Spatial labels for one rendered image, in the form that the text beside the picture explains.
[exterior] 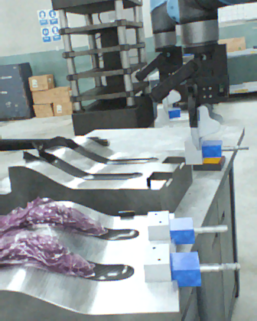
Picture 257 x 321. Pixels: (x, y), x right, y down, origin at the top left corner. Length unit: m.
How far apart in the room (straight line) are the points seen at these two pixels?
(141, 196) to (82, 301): 0.30
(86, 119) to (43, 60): 3.27
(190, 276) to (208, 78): 0.39
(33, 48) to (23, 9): 0.76
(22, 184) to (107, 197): 0.22
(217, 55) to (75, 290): 0.50
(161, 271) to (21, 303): 0.18
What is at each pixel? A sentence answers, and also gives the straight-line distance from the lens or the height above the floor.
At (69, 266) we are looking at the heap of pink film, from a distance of 0.54.
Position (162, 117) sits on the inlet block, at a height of 0.93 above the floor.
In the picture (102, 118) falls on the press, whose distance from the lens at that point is 4.82.
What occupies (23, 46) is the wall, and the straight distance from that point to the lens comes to 8.13.
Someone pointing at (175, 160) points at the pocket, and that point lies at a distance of 0.91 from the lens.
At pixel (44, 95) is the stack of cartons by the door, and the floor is 0.44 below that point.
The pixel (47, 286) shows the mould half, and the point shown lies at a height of 0.88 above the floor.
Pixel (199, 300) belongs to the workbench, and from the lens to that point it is 1.07.
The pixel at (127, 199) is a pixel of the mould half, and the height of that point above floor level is 0.86.
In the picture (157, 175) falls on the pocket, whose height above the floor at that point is 0.88.
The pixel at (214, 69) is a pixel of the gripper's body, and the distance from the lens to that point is 0.76.
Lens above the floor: 1.16
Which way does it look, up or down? 16 degrees down
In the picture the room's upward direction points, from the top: 7 degrees counter-clockwise
